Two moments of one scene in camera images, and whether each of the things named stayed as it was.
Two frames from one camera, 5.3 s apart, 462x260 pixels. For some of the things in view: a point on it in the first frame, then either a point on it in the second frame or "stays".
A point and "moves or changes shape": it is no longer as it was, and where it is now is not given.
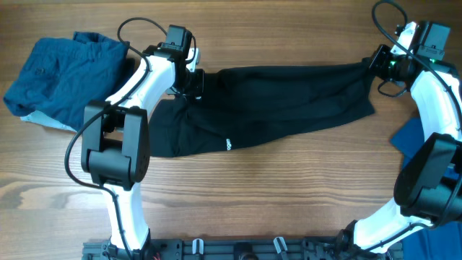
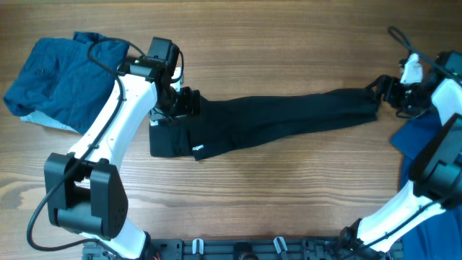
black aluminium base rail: (297, 248) stays
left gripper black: (198, 87) → (190, 105)
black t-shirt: (236, 102) moves or changes shape
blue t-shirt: (440, 242) stays
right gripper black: (382, 50) → (393, 84)
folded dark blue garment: (61, 76) stays
